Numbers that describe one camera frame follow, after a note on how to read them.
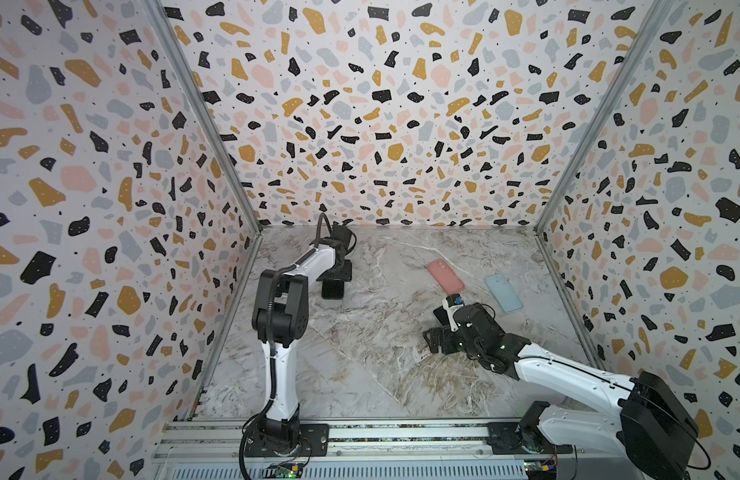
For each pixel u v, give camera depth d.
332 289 1.03
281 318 0.57
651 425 0.41
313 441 0.74
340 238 0.84
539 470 0.71
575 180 1.05
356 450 0.73
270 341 0.58
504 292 1.04
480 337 0.63
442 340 0.75
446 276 1.07
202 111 0.86
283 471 0.70
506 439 0.73
